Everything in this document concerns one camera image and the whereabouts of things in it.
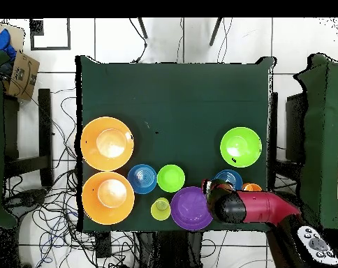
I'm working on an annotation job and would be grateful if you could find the blue bowl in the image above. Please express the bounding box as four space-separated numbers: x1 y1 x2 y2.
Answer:
127 163 158 195
213 169 244 191

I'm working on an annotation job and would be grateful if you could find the purple bowl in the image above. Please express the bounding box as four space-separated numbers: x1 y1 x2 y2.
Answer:
170 186 214 232

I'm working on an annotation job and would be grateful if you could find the small green bowl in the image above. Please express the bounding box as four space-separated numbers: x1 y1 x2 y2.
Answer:
156 163 186 193

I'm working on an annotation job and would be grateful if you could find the orange cup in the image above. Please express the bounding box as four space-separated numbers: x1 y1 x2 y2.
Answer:
241 182 263 193

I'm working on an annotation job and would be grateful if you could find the yellow cup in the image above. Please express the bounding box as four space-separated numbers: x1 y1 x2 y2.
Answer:
150 197 172 221

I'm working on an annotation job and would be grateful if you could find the large green bowl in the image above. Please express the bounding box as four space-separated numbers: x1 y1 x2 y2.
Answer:
219 126 263 168

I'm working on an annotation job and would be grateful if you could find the large orange bowl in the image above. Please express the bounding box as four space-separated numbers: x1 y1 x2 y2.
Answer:
81 171 135 226
80 116 135 172

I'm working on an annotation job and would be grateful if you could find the dark green table cloth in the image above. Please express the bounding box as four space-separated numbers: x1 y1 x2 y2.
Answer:
75 54 277 232

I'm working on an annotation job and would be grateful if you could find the black power strip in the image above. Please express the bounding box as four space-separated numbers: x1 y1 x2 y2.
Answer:
95 231 112 259

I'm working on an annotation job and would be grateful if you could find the black tripod leg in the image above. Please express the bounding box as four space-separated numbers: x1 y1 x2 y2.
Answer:
137 17 149 40
208 17 223 47

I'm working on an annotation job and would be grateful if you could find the black bench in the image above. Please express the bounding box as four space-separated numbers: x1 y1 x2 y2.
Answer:
2 88 54 188

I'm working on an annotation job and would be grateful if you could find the cardboard box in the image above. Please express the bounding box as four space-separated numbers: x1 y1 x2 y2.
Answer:
2 50 41 101

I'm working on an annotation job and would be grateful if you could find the blue cloth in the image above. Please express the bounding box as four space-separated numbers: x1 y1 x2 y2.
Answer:
0 28 17 61

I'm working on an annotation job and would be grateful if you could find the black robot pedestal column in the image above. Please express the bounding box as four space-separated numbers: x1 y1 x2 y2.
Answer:
138 230 205 268

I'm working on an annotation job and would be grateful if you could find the tangle of cables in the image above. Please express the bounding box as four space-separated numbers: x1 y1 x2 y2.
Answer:
2 89 139 268

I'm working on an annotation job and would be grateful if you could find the black pedestal foot with knob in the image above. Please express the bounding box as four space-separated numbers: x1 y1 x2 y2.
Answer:
3 188 48 216

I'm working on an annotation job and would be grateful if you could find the black square frame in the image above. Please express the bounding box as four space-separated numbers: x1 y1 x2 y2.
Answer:
29 17 72 52

